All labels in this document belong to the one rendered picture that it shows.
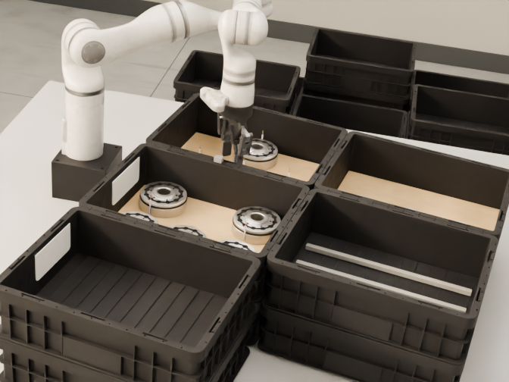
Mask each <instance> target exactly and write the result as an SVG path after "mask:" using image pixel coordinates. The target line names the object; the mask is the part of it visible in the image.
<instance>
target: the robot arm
mask: <svg viewBox="0 0 509 382"><path fill-rule="evenodd" d="M272 11H273V9H272V2H271V0H233V7H232V10H226V11H224V12H220V11H215V10H211V9H209V8H205V7H203V6H201V5H197V4H196V3H193V2H189V1H185V0H176V1H172V2H167V3H164V4H161V5H156V6H154V7H152V8H149V9H148V10H147V11H145V12H144V13H142V14H141V15H139V16H138V17H137V18H136V19H135V20H133V21H131V22H129V23H127V24H124V25H122V26H119V27H113V28H110V29H105V30H100V29H99V28H98V27H97V25H96V24H95V23H93V22H92V21H90V20H87V19H76V20H73V21H71V22H70V23H69V24H68V25H67V26H66V27H65V29H64V32H63V35H62V39H61V58H62V72H63V76H64V86H65V116H64V117H63V118H62V120H61V121H62V154H63V155H67V156H68V157H69V158H72V159H75V160H78V161H91V160H95V159H97V158H99V157H101V156H102V154H103V146H104V143H103V139H104V107H105V79H104V75H103V73H102V70H101V65H103V64H106V63H108V62H110V61H113V60H116V59H118V58H122V57H123V56H126V55H129V54H132V53H134V52H139V51H142V50H146V49H150V48H153V47H156V46H159V45H164V44H168V43H172V42H176V41H180V40H183V39H187V38H189V37H192V36H197V35H199V34H202V33H206V32H210V31H212V30H218V31H219V35H220V41H221V45H222V48H223V80H222V83H221V88H220V90H215V89H212V88H209V87H203V88H201V89H200V97H201V99H202V100H203V101H204V102H205V103H206V104H207V105H208V106H209V107H210V108H211V109H212V110H213V111H215V112H217V132H218V134H219V135H221V140H222V151H221V155H222V156H228V155H231V150H232V144H233V150H234V154H233V162H235V163H239V164H243V155H249V153H250V150H251V143H252V140H253V133H248V131H247V125H246V121H247V120H248V119H249V118H250V117H251V116H252V114H253V105H254V97H255V69H256V58H255V56H253V54H252V53H250V52H247V51H244V50H241V49H239V48H237V47H236V45H235V44H241V45H260V44H261V43H263V42H264V40H265V39H266V38H267V32H268V24H267V18H266V17H269V16H270V15H271V14H272ZM222 125H223V126H222ZM238 138H240V140H235V139H238ZM238 144H239V148H238V147H237V145H238ZM245 148H246V149H245Z"/></svg>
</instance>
